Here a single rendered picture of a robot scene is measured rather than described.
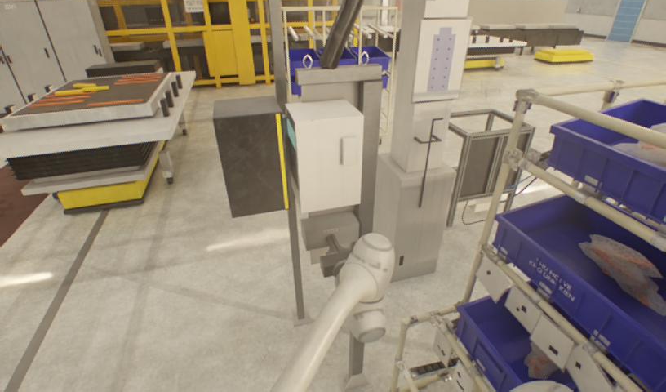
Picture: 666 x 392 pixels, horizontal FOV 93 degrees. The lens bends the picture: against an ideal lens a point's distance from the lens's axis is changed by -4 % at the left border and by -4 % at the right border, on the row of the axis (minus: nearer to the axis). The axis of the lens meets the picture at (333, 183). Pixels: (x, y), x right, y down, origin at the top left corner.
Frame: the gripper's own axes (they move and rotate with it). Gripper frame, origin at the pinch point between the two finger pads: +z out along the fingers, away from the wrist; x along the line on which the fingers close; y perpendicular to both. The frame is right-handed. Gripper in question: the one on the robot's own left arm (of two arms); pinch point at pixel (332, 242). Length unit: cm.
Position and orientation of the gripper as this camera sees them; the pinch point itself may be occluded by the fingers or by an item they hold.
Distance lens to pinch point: 115.6
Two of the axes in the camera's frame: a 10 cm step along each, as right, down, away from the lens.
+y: -0.1, -8.6, -5.0
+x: -9.6, 1.4, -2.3
